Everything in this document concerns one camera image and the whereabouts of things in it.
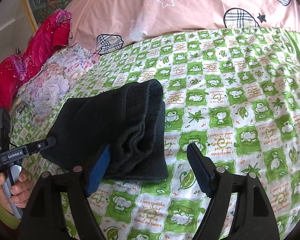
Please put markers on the green checked printed bedsheet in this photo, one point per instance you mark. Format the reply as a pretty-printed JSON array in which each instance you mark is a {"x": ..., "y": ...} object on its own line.
[{"x": 227, "y": 92}]

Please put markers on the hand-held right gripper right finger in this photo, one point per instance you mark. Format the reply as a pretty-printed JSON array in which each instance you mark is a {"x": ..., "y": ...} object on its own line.
[{"x": 200, "y": 170}]

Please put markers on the pink quilt with plaid hearts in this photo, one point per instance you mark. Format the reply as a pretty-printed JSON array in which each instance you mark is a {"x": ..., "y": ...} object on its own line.
[{"x": 190, "y": 5}]

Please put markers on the person's left hand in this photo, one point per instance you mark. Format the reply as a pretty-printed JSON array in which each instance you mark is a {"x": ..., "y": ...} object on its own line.
[{"x": 18, "y": 190}]

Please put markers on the black pants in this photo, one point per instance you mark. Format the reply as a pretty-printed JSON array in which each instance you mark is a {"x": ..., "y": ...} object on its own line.
[{"x": 130, "y": 130}]

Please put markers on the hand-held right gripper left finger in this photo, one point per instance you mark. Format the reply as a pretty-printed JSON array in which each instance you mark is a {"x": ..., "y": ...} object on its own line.
[{"x": 100, "y": 170}]

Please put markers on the person's left forearm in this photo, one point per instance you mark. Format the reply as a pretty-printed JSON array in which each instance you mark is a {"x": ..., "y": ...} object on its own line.
[{"x": 2, "y": 217}]

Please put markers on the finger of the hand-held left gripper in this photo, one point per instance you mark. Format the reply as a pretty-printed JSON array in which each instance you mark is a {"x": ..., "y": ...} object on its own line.
[{"x": 46, "y": 143}]

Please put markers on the pale floral pillow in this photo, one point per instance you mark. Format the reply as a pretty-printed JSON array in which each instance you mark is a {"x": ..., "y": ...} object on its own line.
[{"x": 52, "y": 85}]

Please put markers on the plain green cloth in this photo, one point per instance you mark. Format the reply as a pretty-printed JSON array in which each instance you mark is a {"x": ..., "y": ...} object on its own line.
[{"x": 298, "y": 45}]

